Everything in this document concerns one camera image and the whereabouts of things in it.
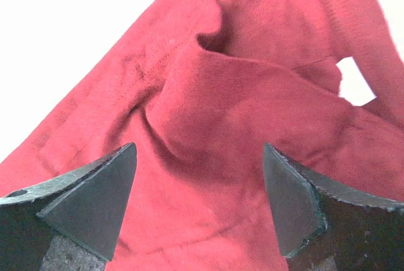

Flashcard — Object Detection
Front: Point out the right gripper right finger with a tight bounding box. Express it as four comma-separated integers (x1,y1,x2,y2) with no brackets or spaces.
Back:
263,143,403,270

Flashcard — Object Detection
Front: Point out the dark red t shirt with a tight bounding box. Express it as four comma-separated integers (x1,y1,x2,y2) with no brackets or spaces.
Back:
1,0,403,270

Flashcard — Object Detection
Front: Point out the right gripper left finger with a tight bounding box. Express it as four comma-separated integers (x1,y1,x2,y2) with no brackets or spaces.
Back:
1,143,136,270

